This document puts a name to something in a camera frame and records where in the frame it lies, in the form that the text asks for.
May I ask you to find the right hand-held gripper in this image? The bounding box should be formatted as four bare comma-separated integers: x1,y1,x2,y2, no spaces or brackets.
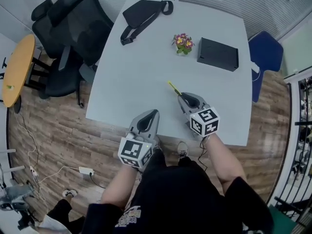
177,92,220,138

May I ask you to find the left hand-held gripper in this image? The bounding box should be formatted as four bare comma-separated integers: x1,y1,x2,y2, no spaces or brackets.
118,109,160,169

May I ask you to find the yellow pen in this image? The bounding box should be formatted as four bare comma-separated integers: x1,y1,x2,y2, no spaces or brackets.
167,80,182,96

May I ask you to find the person's right forearm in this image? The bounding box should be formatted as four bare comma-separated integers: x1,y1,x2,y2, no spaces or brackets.
203,133,247,196

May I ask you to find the person's left forearm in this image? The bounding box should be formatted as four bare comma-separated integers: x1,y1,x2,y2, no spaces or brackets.
100,164,139,211

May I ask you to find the person's right shoe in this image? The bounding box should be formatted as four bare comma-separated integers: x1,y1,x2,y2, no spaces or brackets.
177,141,189,163

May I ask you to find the black rectangular box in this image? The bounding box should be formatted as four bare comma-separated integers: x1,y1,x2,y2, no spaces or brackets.
196,37,239,73

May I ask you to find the small potted flower plant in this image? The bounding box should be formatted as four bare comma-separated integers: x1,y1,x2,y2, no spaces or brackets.
171,32,195,57

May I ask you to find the white power adapter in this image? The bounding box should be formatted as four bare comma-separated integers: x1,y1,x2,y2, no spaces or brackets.
250,60,261,74

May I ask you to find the person's black clothing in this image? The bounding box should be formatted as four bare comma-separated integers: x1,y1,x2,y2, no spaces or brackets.
81,149,274,234

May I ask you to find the blue chair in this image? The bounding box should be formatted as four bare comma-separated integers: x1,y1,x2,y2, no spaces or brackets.
248,31,284,103

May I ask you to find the black sling bag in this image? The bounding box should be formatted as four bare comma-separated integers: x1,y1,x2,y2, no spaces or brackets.
120,0,175,46

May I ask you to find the black mesh office chair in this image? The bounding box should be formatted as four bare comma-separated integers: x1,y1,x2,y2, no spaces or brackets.
31,0,64,59
44,0,115,108

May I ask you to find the black metal railing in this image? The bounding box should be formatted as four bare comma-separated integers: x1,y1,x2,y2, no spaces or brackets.
274,77,312,225

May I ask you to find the round wooden table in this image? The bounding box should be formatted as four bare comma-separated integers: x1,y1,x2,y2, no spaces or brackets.
1,34,49,114

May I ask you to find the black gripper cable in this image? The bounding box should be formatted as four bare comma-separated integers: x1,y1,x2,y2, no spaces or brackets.
197,136,208,172

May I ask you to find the black power cable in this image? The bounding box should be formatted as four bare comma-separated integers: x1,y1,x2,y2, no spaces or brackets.
89,173,107,189

